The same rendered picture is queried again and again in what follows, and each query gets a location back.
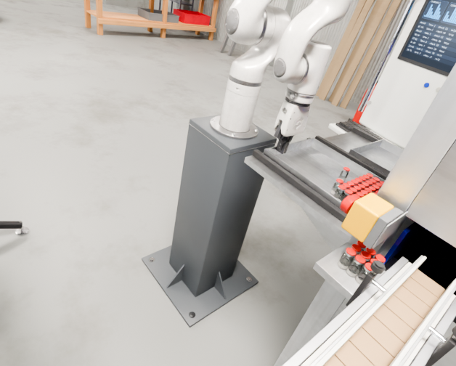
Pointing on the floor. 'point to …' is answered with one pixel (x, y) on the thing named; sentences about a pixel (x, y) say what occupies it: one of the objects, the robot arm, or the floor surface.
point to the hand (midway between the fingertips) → (282, 146)
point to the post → (403, 181)
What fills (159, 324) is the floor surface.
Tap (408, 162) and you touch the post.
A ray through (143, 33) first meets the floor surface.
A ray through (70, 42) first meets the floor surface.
